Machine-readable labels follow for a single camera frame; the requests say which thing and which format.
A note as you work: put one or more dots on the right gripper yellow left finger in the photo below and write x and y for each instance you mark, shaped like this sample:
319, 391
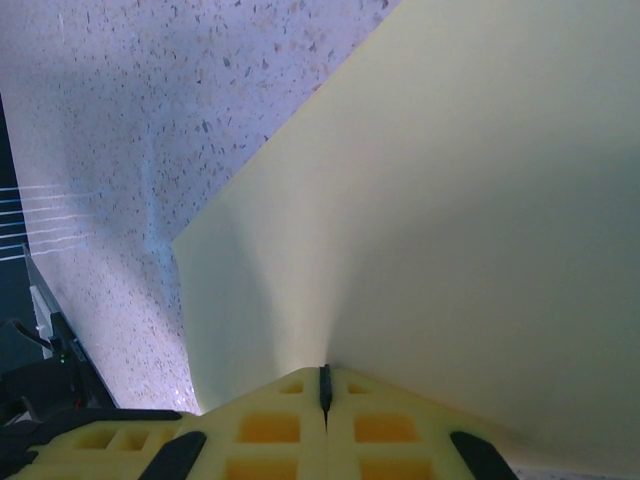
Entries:
265, 450

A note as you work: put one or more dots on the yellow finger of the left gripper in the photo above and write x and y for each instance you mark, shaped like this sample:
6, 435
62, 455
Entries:
100, 460

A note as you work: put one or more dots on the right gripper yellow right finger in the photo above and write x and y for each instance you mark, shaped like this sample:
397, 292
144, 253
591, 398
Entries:
390, 450

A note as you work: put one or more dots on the yellow square paper sheet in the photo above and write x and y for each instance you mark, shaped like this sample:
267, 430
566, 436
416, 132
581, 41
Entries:
425, 200

